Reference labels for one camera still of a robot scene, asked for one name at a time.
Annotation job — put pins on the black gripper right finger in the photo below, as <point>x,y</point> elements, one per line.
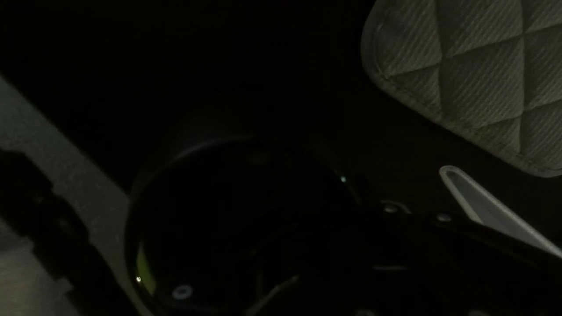
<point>447,265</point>

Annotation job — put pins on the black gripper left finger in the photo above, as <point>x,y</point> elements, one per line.
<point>60,239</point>

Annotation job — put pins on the black mug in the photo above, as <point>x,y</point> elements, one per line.
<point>239,216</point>

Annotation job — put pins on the grey quilted pot holder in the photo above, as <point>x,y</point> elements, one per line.
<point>489,70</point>

